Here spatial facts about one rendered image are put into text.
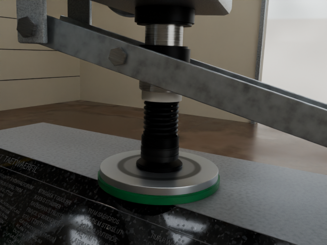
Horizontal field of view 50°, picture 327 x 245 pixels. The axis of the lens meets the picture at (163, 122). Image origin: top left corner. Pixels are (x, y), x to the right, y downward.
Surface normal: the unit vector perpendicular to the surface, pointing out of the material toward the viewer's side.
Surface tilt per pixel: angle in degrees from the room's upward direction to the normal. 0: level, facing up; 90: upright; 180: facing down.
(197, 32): 90
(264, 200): 0
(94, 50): 90
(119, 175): 0
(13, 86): 90
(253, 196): 0
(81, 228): 45
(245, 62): 90
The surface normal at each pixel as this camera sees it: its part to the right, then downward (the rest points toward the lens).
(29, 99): 0.86, 0.13
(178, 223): -0.37, -0.59
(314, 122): -0.27, 0.18
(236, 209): 0.04, -0.98
